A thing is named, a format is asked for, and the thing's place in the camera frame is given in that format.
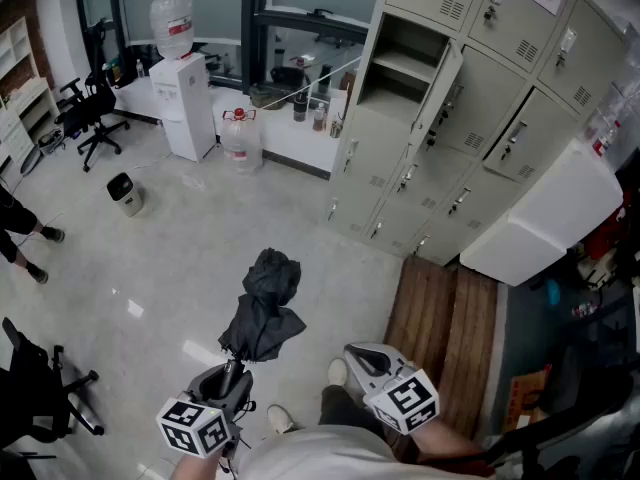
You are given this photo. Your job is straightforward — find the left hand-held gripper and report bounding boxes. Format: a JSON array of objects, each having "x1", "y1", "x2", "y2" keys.
[{"x1": 155, "y1": 365, "x2": 255, "y2": 460}]

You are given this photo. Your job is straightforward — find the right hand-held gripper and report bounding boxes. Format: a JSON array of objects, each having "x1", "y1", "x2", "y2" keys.
[{"x1": 343, "y1": 342, "x2": 441, "y2": 436}]

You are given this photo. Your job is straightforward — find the black folding umbrella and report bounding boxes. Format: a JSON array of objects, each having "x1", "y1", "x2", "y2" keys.
[{"x1": 218, "y1": 247, "x2": 308, "y2": 400}]

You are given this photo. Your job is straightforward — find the grey metal locker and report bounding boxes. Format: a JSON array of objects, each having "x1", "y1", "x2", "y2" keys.
[{"x1": 326, "y1": 0, "x2": 632, "y2": 268}]

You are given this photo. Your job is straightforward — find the person's left forearm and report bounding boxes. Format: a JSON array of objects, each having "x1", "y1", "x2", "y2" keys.
[{"x1": 169, "y1": 450, "x2": 224, "y2": 480}]

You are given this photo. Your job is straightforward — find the person's right forearm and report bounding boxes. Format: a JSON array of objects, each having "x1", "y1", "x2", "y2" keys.
[{"x1": 412, "y1": 416, "x2": 489, "y2": 467}]

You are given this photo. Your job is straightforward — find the person's right white shoe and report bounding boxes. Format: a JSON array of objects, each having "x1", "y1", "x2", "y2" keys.
[{"x1": 326, "y1": 357, "x2": 350, "y2": 388}]

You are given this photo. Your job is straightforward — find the person's white shoe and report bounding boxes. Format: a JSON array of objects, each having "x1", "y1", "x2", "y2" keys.
[
  {"x1": 326, "y1": 357, "x2": 350, "y2": 388},
  {"x1": 266, "y1": 404, "x2": 302, "y2": 435}
]

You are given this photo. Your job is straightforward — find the person's dark trousers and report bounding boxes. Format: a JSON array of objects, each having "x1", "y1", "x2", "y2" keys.
[{"x1": 318, "y1": 384, "x2": 387, "y2": 437}]

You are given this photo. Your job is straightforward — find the person's left white shoe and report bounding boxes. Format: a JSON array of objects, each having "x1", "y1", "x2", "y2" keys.
[{"x1": 266, "y1": 404, "x2": 302, "y2": 435}]

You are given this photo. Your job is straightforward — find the brown wooden bench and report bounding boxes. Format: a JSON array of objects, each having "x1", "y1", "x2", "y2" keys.
[{"x1": 383, "y1": 254, "x2": 500, "y2": 442}]

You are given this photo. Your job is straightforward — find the person's white shirt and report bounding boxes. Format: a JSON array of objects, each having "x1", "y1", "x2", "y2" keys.
[{"x1": 238, "y1": 424, "x2": 494, "y2": 480}]

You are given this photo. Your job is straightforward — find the brown cardboard box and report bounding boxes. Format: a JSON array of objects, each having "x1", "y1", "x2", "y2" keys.
[{"x1": 503, "y1": 364, "x2": 553, "y2": 433}]

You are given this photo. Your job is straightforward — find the black office chair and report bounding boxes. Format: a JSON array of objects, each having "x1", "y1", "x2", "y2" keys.
[
  {"x1": 0, "y1": 316, "x2": 106, "y2": 474},
  {"x1": 53, "y1": 17, "x2": 132, "y2": 173}
]

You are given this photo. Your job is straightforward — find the beige trash bin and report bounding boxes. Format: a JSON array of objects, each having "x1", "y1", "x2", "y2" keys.
[{"x1": 105, "y1": 171, "x2": 147, "y2": 218}]

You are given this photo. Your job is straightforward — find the white low counter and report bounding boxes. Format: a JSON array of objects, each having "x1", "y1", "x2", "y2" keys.
[{"x1": 115, "y1": 75, "x2": 354, "y2": 181}]

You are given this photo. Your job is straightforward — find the clear red-capped water jug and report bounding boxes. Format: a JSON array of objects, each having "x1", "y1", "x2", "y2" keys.
[{"x1": 219, "y1": 107, "x2": 265, "y2": 175}]

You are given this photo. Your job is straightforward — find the white water dispenser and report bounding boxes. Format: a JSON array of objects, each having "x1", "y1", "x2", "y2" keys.
[{"x1": 148, "y1": 51, "x2": 217, "y2": 164}]

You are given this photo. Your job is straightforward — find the green bag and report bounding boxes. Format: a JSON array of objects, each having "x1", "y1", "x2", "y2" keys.
[{"x1": 248, "y1": 84, "x2": 282, "y2": 111}]

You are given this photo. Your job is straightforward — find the black bag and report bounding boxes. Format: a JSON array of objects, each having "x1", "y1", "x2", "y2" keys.
[{"x1": 269, "y1": 65, "x2": 303, "y2": 88}]

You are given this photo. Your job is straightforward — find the white open shelf unit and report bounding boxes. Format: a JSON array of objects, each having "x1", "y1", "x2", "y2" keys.
[{"x1": 0, "y1": 16, "x2": 62, "y2": 165}]

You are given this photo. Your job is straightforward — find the clear water dispenser bottle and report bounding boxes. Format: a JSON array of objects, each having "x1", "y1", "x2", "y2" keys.
[{"x1": 149, "y1": 0, "x2": 196, "y2": 62}]

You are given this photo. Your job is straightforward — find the white cord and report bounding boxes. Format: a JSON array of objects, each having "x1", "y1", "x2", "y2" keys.
[{"x1": 259, "y1": 56, "x2": 363, "y2": 112}]

